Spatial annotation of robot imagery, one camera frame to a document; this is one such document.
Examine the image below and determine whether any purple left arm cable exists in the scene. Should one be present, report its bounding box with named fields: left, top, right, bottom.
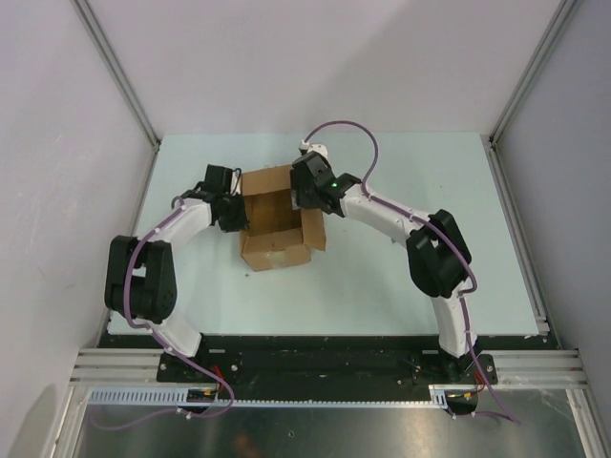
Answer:
left=90, top=194, right=236, bottom=431

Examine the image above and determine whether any aluminium front rail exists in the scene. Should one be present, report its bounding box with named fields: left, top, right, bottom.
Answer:
left=69, top=348, right=588, bottom=389

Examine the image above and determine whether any brown cardboard express box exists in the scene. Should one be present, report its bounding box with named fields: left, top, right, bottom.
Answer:
left=240, top=165, right=327, bottom=272

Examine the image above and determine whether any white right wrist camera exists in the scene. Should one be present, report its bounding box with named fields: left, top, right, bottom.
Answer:
left=298, top=140, right=328, bottom=158

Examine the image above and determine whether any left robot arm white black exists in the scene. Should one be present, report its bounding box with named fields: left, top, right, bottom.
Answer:
left=104, top=165, right=249, bottom=382

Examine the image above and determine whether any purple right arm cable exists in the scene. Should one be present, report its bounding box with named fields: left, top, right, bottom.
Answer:
left=300, top=120, right=522, bottom=426

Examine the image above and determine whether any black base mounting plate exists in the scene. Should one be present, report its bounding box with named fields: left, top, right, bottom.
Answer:
left=97, top=334, right=500, bottom=403

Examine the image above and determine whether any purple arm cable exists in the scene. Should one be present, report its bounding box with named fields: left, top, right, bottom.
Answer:
left=300, top=120, right=522, bottom=426
left=90, top=194, right=236, bottom=431

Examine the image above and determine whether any aluminium frame post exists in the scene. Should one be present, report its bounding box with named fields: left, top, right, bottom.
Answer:
left=70, top=0, right=160, bottom=153
left=488, top=0, right=582, bottom=147

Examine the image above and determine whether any grey slotted cable duct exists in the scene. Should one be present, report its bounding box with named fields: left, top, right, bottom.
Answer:
left=87, top=385, right=451, bottom=407

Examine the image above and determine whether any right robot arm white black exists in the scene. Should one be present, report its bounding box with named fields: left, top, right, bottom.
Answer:
left=289, top=143, right=477, bottom=383

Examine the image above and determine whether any left aluminium frame post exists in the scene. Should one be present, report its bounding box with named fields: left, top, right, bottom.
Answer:
left=70, top=0, right=160, bottom=153

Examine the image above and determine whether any right aluminium frame post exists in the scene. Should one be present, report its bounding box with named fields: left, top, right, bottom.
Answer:
left=488, top=0, right=582, bottom=147

